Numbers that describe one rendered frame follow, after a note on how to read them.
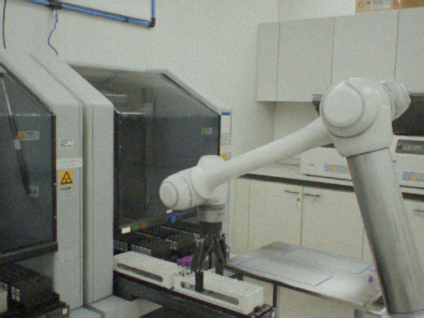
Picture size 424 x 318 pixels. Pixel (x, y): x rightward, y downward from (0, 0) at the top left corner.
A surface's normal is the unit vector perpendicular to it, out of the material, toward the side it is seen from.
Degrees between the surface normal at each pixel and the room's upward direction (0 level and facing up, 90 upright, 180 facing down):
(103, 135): 90
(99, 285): 90
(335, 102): 85
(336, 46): 90
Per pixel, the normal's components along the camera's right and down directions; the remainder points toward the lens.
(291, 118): -0.61, 0.07
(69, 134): 0.80, 0.08
